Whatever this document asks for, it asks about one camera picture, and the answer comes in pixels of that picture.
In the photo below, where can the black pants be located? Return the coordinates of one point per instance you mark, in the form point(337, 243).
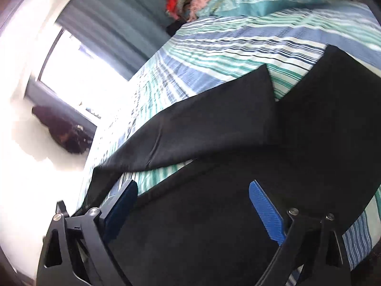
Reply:
point(223, 125)

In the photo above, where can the bright window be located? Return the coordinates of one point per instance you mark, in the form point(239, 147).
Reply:
point(74, 71)

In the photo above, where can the striped bed sheet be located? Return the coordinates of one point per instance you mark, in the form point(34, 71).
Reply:
point(223, 50)

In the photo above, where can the grey-blue curtain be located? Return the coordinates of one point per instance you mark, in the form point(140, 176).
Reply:
point(119, 20)

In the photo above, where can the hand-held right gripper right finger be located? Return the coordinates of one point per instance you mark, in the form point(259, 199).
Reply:
point(265, 211)

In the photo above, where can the pile of colourful clothes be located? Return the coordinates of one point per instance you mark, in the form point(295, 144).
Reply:
point(175, 1)

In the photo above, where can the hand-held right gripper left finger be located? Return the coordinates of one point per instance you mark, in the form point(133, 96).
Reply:
point(119, 211)

